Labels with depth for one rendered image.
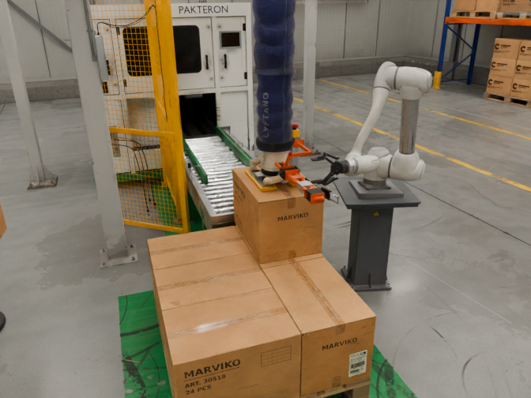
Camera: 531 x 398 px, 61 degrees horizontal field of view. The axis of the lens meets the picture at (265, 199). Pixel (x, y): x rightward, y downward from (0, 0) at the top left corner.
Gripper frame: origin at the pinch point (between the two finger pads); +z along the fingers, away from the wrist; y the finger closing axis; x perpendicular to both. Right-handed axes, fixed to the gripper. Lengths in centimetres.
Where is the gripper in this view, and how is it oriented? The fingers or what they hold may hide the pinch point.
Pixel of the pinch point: (313, 170)
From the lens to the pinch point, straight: 261.2
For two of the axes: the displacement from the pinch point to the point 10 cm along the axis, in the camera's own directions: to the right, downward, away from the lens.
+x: -3.1, -3.8, 8.7
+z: -9.5, 1.4, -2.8
